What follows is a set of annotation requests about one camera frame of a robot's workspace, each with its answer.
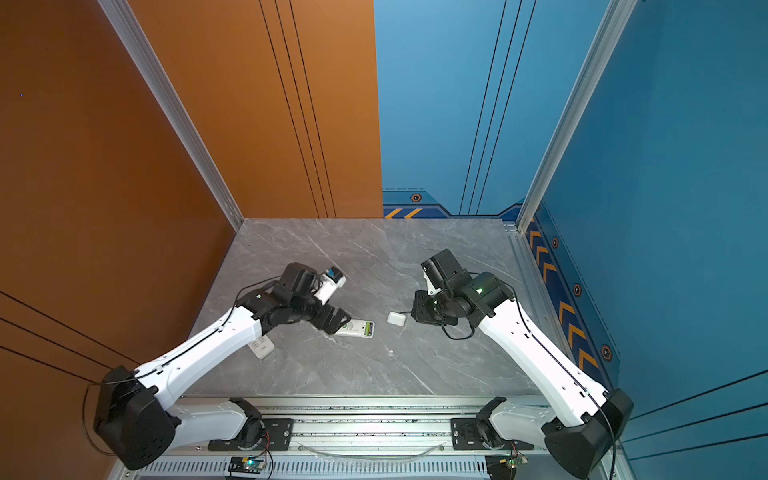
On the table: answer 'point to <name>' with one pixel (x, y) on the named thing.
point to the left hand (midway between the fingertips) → (338, 304)
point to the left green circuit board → (246, 465)
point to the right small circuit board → (515, 461)
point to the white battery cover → (396, 319)
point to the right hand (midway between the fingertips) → (411, 314)
